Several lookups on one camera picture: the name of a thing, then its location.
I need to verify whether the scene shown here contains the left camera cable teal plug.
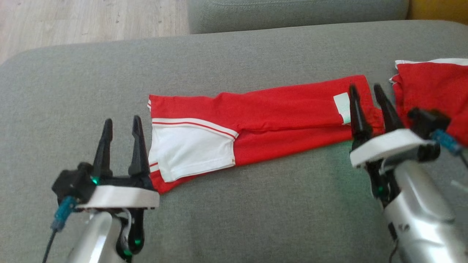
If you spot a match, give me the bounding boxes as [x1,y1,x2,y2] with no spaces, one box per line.
[41,196,78,263]

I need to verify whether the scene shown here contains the red Bulls basketball jersey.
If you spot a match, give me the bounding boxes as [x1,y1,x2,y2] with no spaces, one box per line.
[147,75,385,194]

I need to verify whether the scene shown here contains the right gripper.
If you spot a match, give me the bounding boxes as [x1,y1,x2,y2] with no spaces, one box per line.
[348,83,441,169]

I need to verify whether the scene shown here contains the red shorts with white trim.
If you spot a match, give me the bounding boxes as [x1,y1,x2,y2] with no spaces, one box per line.
[389,58,468,146]

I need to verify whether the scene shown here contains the large grey sofa seat cushion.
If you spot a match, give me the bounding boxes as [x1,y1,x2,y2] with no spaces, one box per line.
[188,0,410,35]

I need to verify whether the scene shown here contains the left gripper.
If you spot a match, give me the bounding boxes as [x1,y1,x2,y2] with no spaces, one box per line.
[76,115,160,210]

